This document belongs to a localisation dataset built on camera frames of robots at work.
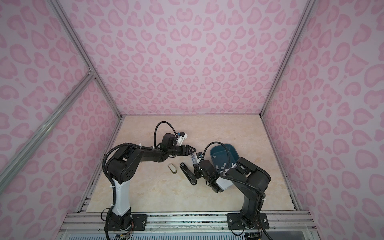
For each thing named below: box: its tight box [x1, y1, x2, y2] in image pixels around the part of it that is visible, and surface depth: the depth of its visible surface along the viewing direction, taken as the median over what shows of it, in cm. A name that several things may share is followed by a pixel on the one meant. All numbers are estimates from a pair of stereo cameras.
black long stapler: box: [179, 162, 197, 186], surface depth 88 cm
